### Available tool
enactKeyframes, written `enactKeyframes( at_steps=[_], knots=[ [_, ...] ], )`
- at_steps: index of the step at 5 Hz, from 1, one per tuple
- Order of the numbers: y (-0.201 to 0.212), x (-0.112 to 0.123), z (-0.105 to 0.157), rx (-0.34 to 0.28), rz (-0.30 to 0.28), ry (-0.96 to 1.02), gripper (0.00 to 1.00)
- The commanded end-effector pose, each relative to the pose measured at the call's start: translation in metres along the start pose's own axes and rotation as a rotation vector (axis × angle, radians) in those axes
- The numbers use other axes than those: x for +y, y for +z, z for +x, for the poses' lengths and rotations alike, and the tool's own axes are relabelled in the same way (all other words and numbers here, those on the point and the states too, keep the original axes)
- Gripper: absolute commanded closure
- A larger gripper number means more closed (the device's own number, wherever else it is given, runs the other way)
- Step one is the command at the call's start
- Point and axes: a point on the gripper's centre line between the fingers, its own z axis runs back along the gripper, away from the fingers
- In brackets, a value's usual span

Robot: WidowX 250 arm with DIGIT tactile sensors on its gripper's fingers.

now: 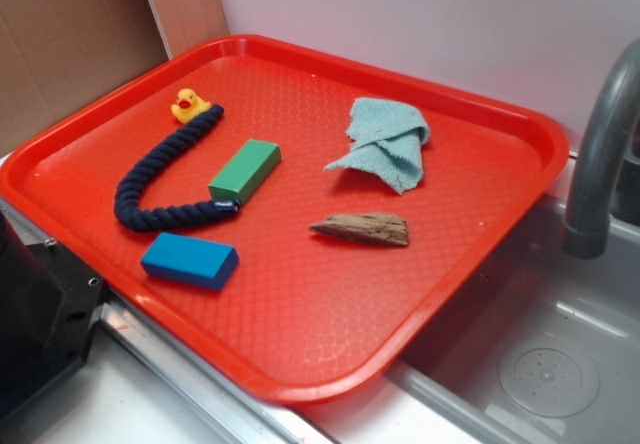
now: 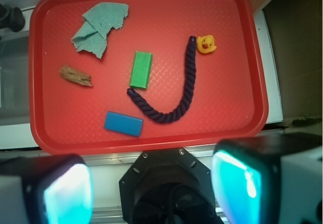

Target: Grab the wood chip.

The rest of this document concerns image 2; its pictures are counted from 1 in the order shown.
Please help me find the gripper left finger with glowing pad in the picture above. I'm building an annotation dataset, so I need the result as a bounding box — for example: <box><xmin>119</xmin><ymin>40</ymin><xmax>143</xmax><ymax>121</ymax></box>
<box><xmin>1</xmin><ymin>154</ymin><xmax>94</xmax><ymax>223</ymax></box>

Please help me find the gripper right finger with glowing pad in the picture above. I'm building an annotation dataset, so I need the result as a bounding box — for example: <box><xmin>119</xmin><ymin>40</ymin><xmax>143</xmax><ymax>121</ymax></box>
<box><xmin>211</xmin><ymin>133</ymin><xmax>322</xmax><ymax>223</ymax></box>

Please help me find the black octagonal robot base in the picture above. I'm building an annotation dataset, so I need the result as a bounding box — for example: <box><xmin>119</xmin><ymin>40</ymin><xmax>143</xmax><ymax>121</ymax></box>
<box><xmin>119</xmin><ymin>148</ymin><xmax>223</xmax><ymax>223</ymax></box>

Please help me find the brown wood chip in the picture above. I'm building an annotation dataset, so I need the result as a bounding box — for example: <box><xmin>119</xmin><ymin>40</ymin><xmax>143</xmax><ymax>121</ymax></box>
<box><xmin>59</xmin><ymin>65</ymin><xmax>93</xmax><ymax>87</ymax></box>

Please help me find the blue rectangular block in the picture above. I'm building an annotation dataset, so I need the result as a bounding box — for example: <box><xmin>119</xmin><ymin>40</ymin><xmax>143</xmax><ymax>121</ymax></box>
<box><xmin>104</xmin><ymin>111</ymin><xmax>143</xmax><ymax>137</ymax></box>

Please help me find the red plastic tray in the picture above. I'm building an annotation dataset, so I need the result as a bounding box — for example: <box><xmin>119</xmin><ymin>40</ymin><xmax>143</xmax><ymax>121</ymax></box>
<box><xmin>29</xmin><ymin>0</ymin><xmax>268</xmax><ymax>155</ymax></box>

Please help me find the green rectangular block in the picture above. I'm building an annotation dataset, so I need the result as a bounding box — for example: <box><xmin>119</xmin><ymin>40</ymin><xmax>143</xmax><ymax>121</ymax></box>
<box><xmin>129</xmin><ymin>51</ymin><xmax>152</xmax><ymax>89</ymax></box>

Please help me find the yellow rubber duck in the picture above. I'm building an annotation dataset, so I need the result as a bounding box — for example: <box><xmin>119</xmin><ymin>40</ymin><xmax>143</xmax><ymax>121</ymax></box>
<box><xmin>196</xmin><ymin>35</ymin><xmax>217</xmax><ymax>54</ymax></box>

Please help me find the brown cardboard box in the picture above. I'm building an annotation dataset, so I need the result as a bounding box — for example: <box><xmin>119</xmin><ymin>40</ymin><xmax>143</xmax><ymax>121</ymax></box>
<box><xmin>263</xmin><ymin>0</ymin><xmax>322</xmax><ymax>126</ymax></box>

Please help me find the teal cloth rag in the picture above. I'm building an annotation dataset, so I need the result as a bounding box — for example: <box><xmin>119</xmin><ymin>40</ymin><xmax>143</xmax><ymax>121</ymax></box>
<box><xmin>71</xmin><ymin>2</ymin><xmax>129</xmax><ymax>59</ymax></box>

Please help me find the black knob at left edge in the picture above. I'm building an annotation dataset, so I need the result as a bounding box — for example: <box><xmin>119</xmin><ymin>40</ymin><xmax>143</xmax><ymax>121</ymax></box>
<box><xmin>1</xmin><ymin>4</ymin><xmax>25</xmax><ymax>32</ymax></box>

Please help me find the dark purple rope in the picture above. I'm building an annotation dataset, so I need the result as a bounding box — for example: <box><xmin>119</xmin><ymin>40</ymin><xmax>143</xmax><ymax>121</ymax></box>
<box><xmin>126</xmin><ymin>35</ymin><xmax>198</xmax><ymax>125</ymax></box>

